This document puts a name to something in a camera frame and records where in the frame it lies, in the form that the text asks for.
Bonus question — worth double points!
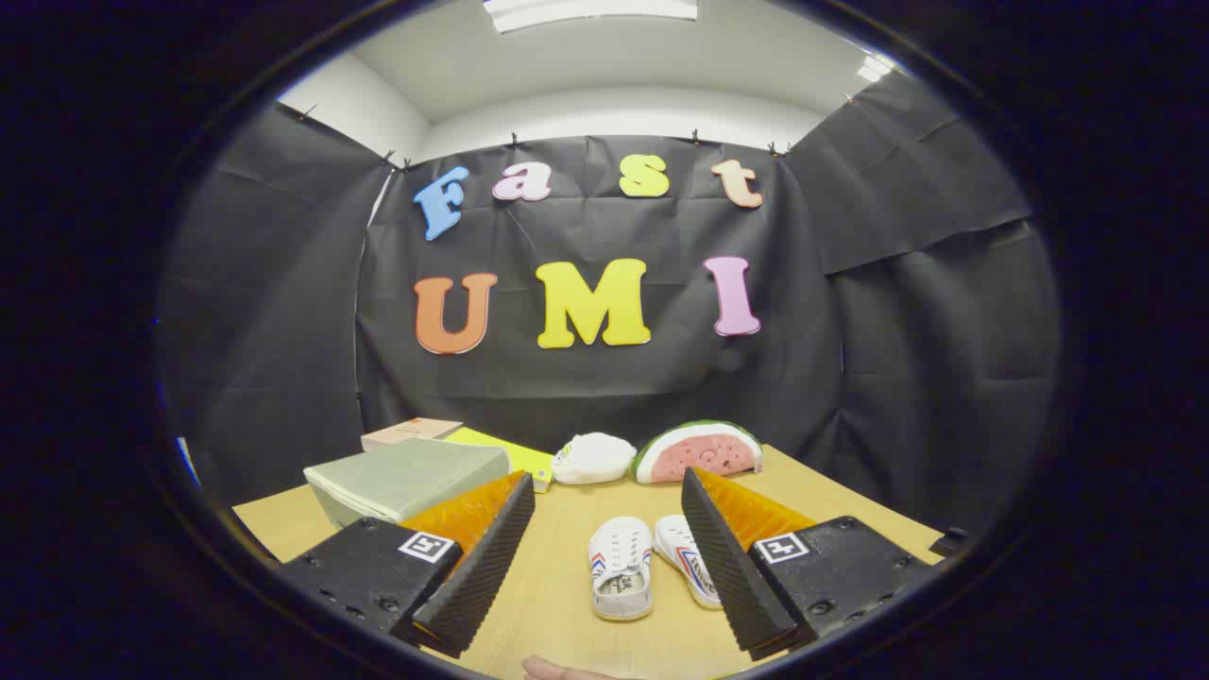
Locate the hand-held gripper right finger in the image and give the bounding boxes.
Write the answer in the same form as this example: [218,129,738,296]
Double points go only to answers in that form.
[680,467,945,662]

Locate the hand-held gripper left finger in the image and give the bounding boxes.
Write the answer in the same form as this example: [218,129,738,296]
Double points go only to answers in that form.
[279,470,536,659]

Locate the white canvas shoe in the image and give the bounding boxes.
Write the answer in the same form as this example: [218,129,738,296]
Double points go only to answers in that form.
[587,516,655,621]
[654,515,724,610]

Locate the grey-green fabric storage box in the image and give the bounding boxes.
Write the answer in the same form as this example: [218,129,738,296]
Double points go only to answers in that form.
[302,436,511,528]

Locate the watermelon slice plush toy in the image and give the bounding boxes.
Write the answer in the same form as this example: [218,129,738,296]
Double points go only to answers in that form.
[631,420,764,485]

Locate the yellow book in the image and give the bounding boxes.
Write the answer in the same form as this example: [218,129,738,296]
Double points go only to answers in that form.
[444,427,554,494]

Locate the beige book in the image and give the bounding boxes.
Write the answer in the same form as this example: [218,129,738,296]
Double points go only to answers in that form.
[361,417,464,452]

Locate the white plush toy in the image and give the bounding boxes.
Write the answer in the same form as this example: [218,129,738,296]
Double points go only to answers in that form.
[552,433,638,485]

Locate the long ceiling light panel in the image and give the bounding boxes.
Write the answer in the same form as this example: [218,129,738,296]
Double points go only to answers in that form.
[484,0,700,34]

